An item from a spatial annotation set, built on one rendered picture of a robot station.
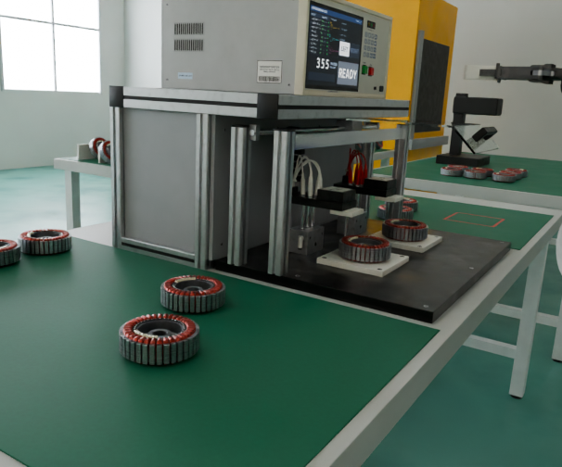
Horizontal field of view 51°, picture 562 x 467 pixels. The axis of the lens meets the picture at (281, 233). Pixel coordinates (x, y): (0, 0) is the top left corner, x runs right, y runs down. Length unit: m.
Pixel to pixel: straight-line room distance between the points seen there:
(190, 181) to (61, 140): 7.51
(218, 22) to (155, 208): 0.43
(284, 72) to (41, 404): 0.79
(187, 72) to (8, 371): 0.80
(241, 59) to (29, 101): 7.18
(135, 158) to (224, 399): 0.73
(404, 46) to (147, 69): 4.99
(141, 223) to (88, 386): 0.63
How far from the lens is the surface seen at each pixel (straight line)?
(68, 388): 0.79
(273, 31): 1.26
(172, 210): 1.28
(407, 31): 4.96
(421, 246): 1.42
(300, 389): 0.77
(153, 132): 1.30
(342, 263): 1.21
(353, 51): 1.41
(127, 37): 9.41
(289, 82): 1.23
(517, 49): 6.60
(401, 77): 4.94
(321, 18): 1.28
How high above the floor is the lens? 1.12
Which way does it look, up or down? 14 degrees down
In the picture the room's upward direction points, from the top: 3 degrees clockwise
